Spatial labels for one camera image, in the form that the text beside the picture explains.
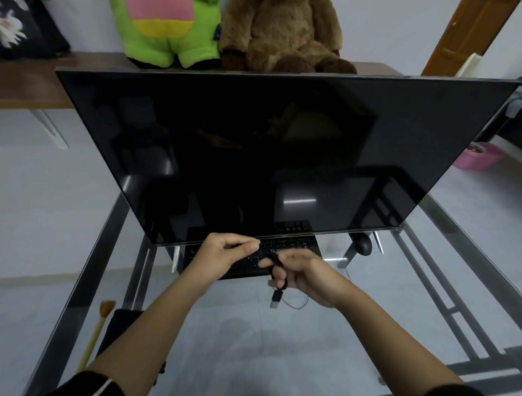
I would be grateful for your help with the brown plush bear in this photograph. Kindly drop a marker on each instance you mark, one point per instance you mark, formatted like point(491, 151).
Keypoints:
point(285, 34)

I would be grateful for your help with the white shelf bracket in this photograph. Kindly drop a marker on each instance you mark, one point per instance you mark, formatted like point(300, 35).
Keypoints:
point(52, 128)

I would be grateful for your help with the person's right thumb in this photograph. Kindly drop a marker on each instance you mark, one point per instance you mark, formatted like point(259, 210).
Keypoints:
point(285, 256)

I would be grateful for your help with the person's right forearm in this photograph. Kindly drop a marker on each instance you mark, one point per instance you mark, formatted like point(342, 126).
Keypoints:
point(401, 346)

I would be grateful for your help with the brown wooden door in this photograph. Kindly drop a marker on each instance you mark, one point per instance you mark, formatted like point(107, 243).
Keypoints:
point(459, 38)

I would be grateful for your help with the green plush toy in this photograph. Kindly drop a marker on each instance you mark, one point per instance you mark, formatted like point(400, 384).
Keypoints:
point(165, 30)

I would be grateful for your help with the person's left thumb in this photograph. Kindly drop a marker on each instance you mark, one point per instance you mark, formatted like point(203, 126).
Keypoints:
point(238, 239)

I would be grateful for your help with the person's left hand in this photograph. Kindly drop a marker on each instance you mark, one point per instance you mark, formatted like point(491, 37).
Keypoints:
point(212, 256)

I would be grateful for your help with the glass table metal frame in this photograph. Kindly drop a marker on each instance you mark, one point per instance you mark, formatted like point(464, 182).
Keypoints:
point(440, 261)

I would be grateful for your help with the person's right hand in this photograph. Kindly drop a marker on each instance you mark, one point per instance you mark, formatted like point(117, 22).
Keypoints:
point(312, 281)

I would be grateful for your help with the black floral cushion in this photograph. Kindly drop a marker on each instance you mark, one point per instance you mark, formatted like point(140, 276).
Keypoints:
point(26, 26)

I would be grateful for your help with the brown wooden shelf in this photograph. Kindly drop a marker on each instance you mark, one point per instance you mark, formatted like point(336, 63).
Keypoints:
point(36, 85)

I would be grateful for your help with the person's left forearm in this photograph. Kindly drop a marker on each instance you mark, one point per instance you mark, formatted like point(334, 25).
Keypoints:
point(138, 332)

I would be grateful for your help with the pink plastic bowl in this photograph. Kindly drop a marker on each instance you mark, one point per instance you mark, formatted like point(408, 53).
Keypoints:
point(478, 156)

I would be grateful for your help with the black flat screen monitor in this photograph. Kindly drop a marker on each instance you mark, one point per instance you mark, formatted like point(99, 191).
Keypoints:
point(281, 155)

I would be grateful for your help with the black keyboard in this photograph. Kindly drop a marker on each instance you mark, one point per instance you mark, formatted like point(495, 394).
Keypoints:
point(277, 255)

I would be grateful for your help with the black computer mouse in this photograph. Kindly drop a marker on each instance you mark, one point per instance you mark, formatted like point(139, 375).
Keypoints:
point(364, 244)

